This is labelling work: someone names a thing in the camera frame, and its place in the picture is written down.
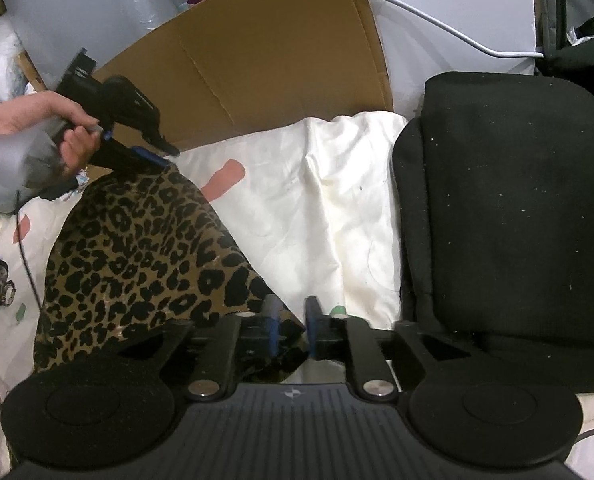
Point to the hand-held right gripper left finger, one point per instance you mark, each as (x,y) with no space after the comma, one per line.
(273,327)

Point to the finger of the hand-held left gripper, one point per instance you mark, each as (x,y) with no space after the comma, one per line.
(161,141)
(142,156)

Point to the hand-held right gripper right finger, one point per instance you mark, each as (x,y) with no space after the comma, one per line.
(313,332)

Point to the leopard print pants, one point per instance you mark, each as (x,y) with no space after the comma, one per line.
(142,260)

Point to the person's left hand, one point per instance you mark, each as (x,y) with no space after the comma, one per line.
(27,112)

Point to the flattened cardboard box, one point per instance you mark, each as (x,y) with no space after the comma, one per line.
(257,60)

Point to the cream bear printed blanket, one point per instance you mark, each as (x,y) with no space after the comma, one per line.
(302,200)

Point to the black bag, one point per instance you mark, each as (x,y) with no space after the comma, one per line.
(587,60)

